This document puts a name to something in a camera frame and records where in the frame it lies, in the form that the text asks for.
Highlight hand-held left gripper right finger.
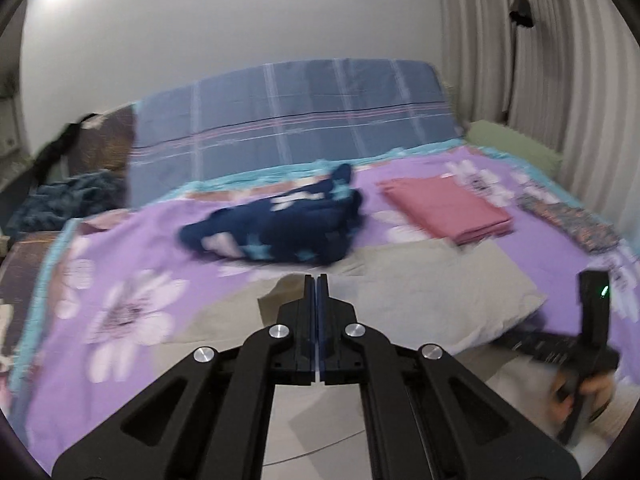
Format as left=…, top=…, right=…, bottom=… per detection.
left=318, top=274, right=583, bottom=480

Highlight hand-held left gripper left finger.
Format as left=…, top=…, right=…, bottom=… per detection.
left=51, top=274, right=319, bottom=480

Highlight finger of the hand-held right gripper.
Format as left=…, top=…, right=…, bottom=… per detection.
left=491, top=329, right=565, bottom=367

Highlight grey beige small pants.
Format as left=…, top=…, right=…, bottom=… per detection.
left=150, top=237, right=548, bottom=391

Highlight person's right hand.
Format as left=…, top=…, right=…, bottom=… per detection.
left=549, top=374, right=615, bottom=427

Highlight navy star print garment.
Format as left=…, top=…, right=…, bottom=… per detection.
left=179, top=162, right=367, bottom=267

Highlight multicolour patterned folded cloth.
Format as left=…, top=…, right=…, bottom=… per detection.
left=514, top=189, right=625, bottom=257

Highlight folded pink garment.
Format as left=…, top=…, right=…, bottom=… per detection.
left=376, top=176, right=516, bottom=247

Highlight purple floral bedsheet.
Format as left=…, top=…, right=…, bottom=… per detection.
left=9, top=141, right=640, bottom=463

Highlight blue plaid pillow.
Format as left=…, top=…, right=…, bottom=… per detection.
left=126, top=58, right=465, bottom=209

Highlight green pillow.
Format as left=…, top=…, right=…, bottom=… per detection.
left=466, top=119, right=564, bottom=177

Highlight white pleated curtain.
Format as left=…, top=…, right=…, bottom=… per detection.
left=434, top=0, right=640, bottom=216

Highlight dark teal knit blanket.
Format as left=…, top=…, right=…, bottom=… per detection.
left=6, top=170, right=127, bottom=242

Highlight black floor lamp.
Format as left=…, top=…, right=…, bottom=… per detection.
left=506, top=0, right=536, bottom=128

